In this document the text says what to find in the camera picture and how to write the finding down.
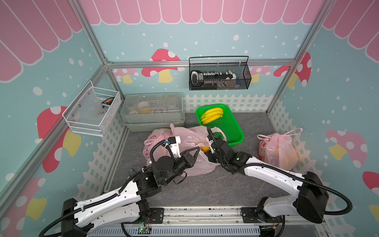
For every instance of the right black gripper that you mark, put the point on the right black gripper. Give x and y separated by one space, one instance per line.
217 149

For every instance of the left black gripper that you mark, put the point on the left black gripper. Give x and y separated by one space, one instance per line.
184 158

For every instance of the yellow banana bunch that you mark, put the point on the yellow banana bunch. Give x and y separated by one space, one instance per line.
211 115
205 149

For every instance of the pink plastic bag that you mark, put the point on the pink plastic bag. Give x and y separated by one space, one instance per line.
278 150
155 137

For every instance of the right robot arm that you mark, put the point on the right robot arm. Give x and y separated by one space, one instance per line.
307 196

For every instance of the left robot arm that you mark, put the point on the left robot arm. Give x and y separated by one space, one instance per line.
79 218

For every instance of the green plastic basket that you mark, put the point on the green plastic basket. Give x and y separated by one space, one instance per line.
227 124

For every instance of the pink plastic bags pile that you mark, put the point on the pink plastic bags pile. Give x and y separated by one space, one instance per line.
194 137

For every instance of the clear plastic storage box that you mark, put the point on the clear plastic storage box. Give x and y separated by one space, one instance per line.
147 112

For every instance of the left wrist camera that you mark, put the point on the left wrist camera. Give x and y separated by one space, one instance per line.
173 144

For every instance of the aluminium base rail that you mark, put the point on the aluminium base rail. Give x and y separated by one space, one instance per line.
203 221

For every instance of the black wire mesh basket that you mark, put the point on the black wire mesh basket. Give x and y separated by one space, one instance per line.
219 73

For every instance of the white wire mesh basket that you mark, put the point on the white wire mesh basket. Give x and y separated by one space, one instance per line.
92 111

